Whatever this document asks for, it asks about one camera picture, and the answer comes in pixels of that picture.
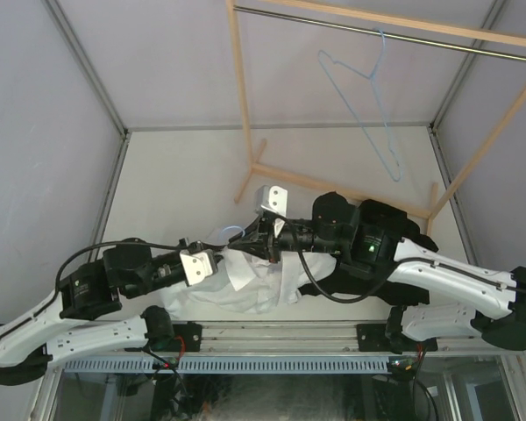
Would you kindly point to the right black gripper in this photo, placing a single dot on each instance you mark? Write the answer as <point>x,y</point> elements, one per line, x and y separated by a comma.
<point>263,239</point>

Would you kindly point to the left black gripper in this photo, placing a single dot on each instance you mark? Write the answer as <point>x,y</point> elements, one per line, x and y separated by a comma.
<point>205,247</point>

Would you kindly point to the blue wire hanger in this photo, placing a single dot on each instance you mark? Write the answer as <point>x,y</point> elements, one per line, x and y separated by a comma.
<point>352,83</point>
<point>231,231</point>

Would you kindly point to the white shirt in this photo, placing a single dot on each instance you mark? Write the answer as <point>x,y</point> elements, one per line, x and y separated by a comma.
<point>242,284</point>

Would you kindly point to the black shirt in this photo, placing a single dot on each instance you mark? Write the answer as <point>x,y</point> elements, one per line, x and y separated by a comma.
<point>382,228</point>

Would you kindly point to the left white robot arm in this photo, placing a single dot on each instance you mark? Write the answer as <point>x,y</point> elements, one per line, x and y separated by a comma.
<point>90,284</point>

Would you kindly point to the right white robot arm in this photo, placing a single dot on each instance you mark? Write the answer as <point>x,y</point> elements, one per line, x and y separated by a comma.
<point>351,252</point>

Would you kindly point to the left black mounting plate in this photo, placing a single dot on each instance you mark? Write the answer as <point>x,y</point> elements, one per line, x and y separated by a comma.
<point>190,333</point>

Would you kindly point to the black mounting plate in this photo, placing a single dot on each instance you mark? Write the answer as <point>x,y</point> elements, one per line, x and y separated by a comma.
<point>372,338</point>
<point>190,333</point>

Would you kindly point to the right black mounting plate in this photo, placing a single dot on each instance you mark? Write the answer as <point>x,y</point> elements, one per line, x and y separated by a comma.
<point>372,338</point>

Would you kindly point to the metal hanging rod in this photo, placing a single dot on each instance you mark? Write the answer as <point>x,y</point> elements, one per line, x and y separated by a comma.
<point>385,35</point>

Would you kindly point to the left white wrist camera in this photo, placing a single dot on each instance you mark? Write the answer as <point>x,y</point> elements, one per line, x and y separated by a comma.
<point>198,266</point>

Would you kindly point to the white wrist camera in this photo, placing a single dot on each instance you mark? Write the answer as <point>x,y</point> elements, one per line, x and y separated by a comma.
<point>273,199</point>
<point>198,266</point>

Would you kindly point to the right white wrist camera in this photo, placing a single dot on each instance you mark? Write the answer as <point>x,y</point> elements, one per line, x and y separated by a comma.
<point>273,199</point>

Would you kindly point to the wooden clothes rack frame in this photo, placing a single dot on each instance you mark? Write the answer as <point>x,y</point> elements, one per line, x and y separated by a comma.
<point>437,202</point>

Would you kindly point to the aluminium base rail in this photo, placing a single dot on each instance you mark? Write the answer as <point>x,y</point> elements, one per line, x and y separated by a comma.
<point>289,337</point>

